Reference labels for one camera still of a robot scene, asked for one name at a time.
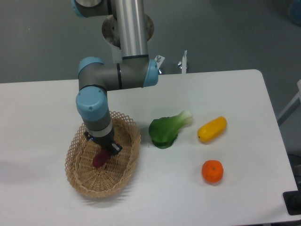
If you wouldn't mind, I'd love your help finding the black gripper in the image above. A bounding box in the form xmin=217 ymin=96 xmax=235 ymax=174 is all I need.
xmin=84 ymin=130 xmax=123 ymax=156

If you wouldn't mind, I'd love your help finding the purple sweet potato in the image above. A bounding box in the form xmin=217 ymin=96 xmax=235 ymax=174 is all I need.
xmin=92 ymin=149 xmax=111 ymax=168

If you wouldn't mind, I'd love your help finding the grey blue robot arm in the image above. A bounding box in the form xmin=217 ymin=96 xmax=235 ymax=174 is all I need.
xmin=71 ymin=0 xmax=158 ymax=156

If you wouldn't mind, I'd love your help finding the woven wicker basket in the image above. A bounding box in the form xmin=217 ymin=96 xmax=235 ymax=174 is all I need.
xmin=65 ymin=111 xmax=141 ymax=198

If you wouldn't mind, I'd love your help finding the green bok choy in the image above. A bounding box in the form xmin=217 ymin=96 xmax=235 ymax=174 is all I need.
xmin=148 ymin=110 xmax=193 ymax=149

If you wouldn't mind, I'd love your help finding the yellow mango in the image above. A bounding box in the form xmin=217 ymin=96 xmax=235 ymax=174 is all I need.
xmin=197 ymin=116 xmax=227 ymax=143

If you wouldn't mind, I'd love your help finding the orange tangerine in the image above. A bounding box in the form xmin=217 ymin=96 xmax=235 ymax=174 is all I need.
xmin=201 ymin=160 xmax=223 ymax=183

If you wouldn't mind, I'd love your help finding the black box at table edge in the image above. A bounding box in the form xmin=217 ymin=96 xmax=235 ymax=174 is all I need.
xmin=283 ymin=191 xmax=301 ymax=216

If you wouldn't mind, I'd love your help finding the white furniture leg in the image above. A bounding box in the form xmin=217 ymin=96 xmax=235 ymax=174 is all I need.
xmin=277 ymin=80 xmax=301 ymax=126

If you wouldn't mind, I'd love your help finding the white metal base frame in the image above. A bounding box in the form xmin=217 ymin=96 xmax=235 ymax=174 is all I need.
xmin=154 ymin=50 xmax=188 ymax=75

